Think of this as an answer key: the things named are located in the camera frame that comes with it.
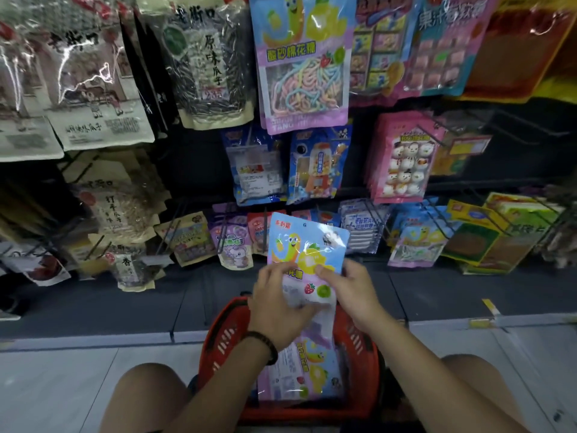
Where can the person's right hand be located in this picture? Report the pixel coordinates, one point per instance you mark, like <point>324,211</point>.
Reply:
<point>358,295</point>

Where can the white newspaper-print seed packet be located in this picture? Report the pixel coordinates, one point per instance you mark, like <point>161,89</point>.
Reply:
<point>22,108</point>

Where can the blue cartoon candy packet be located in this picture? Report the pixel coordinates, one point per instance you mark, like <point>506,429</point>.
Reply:
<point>306,247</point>

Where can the white and blue candy packets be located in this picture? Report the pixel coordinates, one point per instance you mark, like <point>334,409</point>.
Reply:
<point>363,225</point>

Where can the brown dried snack packet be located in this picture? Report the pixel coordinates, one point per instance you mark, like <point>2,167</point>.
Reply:
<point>561,229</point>

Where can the white packet with red snack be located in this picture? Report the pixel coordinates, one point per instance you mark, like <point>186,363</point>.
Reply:
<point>38,266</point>

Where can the orange snack packet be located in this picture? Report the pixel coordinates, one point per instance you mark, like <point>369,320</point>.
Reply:
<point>518,45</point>

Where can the person's right forearm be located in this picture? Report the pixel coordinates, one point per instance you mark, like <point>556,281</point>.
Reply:
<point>432,383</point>

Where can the metal display hook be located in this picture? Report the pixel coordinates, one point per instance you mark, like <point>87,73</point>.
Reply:
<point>469,126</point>

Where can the pink candy packet with squares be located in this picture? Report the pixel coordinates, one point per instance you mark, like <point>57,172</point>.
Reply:
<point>376,54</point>

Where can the person's left forearm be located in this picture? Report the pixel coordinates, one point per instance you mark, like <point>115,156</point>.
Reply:
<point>225,387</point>

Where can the blue packet with white label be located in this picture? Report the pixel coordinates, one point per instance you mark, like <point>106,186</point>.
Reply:
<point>254,166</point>

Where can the person's right thumb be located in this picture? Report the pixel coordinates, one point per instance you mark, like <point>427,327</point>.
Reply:
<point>330,275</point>

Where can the small beige seed packet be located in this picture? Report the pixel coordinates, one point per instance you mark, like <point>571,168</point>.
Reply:
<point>133,266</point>

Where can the person's left thumb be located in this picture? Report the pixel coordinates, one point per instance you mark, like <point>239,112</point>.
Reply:
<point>309,313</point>

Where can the person's left leg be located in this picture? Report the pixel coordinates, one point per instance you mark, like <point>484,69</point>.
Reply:
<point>144,401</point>

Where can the purple elephant candy packet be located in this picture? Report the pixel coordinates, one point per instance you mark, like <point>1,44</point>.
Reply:
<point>234,245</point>

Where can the white seed packet with drawing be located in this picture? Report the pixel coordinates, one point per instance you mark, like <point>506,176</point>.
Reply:
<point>94,85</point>

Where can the red plastic shopping basket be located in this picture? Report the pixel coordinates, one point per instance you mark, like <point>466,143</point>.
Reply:
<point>360,356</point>

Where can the large yellow green packet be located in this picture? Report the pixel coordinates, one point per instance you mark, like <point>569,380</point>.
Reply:
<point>527,229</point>

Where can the stack of pink marshmallow packets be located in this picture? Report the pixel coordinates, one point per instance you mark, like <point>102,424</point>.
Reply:
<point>405,162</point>

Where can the dark display rack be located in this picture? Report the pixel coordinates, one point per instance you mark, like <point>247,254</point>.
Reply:
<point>518,162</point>

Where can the yellow green hanging packet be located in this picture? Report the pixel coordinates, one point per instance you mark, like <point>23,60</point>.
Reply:
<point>460,157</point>

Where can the person's left hand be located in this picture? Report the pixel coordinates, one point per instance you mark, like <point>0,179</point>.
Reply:
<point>270,311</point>

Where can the pastel purple candy packet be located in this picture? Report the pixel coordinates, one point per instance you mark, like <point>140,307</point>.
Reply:
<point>311,369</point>

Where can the blue packets with yellow cartoon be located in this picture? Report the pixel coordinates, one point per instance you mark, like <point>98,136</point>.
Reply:
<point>417,241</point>

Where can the black snack packets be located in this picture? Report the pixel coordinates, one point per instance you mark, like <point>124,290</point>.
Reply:
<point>151,85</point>

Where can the clear sunflower seed packet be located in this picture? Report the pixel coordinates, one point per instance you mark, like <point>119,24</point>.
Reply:
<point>207,63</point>

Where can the person's right leg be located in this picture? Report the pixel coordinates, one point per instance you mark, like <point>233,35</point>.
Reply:
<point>482,383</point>

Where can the red candy packet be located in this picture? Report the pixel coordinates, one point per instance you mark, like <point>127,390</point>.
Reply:
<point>259,234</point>

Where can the yellow green packet brown window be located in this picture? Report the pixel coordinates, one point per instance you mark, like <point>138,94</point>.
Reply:
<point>473,236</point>

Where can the blue and pink candy packet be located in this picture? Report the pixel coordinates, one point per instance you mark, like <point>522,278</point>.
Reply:
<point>446,45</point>

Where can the yellow floor label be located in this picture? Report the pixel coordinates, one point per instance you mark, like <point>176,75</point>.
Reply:
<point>489,311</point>

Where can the beige packet with purple picture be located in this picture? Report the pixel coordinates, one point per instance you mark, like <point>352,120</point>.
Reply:
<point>189,241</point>

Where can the blue gumball machine candy packet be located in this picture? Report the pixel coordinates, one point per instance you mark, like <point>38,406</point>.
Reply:
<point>318,166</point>

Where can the person's leg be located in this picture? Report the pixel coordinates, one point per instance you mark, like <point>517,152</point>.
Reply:
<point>482,383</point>
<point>144,401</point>

